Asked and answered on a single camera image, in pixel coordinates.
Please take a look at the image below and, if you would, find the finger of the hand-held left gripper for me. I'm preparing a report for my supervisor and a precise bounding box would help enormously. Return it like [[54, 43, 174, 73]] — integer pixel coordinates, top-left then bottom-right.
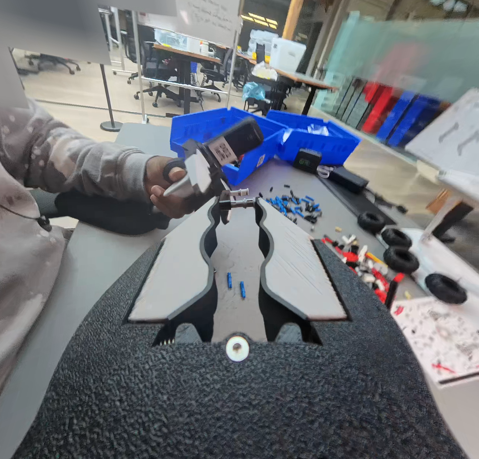
[[210, 169, 234, 225]]

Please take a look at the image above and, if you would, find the black stand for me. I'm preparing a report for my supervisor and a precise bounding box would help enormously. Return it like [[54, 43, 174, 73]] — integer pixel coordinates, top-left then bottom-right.
[[421, 201, 474, 243]]

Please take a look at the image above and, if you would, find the person's left hand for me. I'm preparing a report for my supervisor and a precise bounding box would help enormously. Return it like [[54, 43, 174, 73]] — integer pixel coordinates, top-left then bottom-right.
[[144, 155, 198, 219]]

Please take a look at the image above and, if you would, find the white paper sheet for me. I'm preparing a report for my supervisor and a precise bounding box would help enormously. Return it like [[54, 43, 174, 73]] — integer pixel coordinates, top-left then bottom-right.
[[406, 229, 479, 299]]

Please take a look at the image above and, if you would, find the blue plastic bin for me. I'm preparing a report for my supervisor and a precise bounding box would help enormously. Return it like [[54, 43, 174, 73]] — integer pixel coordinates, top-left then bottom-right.
[[170, 107, 289, 186], [266, 109, 361, 167]]

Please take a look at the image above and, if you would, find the pile of blue black pins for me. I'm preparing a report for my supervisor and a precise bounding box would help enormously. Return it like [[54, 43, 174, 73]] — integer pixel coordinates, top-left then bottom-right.
[[262, 184, 323, 232]]

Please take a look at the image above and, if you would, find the blue cabinet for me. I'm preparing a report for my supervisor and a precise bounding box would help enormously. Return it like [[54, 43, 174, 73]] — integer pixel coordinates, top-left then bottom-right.
[[376, 91, 448, 149]]

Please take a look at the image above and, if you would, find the wooden top office desk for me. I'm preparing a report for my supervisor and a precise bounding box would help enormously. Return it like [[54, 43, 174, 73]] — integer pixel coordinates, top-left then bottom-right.
[[153, 43, 222, 116], [236, 51, 338, 116]]

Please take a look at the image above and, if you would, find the printed instruction sheet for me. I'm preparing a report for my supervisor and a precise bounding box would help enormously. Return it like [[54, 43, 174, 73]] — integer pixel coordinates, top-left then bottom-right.
[[391, 296, 479, 386]]

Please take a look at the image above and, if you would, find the black toy tyre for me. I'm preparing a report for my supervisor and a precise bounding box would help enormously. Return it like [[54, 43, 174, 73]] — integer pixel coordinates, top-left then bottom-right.
[[357, 211, 386, 235], [425, 273, 468, 305], [381, 228, 412, 248], [383, 246, 420, 275]]

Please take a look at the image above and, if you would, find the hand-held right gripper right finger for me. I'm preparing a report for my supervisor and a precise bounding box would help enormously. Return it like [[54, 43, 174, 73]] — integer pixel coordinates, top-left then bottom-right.
[[255, 198, 353, 322]]

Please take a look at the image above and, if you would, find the black power adapter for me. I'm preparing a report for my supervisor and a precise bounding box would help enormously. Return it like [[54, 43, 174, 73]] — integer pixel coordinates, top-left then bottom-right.
[[329, 166, 369, 191]]

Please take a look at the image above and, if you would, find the clear storage box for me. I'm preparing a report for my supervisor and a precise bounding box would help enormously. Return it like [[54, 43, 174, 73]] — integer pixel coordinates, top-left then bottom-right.
[[154, 28, 203, 54]]

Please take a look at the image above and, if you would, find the white storage box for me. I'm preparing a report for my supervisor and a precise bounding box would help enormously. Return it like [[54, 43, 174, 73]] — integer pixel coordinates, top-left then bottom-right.
[[269, 38, 307, 72]]

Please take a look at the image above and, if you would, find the black stanchion pole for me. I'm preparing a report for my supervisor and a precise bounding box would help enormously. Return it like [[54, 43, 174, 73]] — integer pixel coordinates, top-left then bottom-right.
[[99, 64, 124, 132]]

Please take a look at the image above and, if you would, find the white printed board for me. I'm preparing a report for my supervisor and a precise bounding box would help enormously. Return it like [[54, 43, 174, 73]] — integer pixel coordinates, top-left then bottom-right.
[[406, 88, 479, 201]]

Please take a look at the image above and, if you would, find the whiteboard on stand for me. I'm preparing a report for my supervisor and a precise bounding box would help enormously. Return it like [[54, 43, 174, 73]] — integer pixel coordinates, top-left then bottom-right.
[[131, 0, 244, 123]]

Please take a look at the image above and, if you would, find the blue plastic bag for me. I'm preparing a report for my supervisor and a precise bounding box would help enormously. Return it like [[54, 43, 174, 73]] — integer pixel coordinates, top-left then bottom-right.
[[242, 82, 266, 101]]

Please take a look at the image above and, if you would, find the grey desk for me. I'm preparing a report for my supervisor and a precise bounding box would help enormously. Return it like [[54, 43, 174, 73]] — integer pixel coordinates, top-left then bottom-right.
[[0, 122, 479, 459]]

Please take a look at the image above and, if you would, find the frosted glass partition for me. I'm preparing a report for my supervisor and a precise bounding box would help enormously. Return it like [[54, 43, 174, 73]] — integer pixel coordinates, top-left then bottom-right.
[[314, 11, 479, 106]]

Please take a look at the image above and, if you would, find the pile of red white pieces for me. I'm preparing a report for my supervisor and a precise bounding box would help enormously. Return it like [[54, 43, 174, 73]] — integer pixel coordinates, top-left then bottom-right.
[[322, 234, 406, 306]]

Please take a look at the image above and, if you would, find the wooden pillar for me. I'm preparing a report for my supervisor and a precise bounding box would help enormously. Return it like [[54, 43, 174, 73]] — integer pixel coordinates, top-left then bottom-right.
[[282, 0, 312, 40]]

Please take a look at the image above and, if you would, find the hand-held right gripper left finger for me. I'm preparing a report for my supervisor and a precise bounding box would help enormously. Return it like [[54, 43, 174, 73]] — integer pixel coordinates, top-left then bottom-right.
[[128, 198, 219, 323]]

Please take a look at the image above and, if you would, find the black office chair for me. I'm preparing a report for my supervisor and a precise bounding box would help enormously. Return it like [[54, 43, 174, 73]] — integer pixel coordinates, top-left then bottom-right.
[[127, 25, 185, 108], [200, 49, 235, 103], [25, 53, 81, 75]]

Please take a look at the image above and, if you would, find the person's left forearm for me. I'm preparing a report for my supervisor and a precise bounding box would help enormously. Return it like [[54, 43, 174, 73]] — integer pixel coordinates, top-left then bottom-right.
[[34, 122, 155, 205]]

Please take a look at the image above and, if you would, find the white plastic bag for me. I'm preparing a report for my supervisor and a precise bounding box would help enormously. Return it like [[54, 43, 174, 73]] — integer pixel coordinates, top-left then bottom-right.
[[251, 60, 278, 82]]

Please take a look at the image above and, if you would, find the black cube device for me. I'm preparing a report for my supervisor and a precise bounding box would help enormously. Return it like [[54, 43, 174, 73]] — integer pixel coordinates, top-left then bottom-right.
[[294, 148, 322, 173]]

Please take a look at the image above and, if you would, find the person's torso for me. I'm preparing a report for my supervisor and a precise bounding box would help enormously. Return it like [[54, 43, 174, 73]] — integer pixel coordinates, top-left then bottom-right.
[[0, 100, 75, 396]]

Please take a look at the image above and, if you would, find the grey pin with black connector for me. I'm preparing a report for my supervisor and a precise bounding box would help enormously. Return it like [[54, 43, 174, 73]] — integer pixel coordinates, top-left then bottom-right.
[[224, 189, 257, 209]]

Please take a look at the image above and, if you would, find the red cabinet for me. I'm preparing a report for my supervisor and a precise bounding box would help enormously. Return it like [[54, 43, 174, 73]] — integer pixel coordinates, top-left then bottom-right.
[[361, 81, 398, 135]]

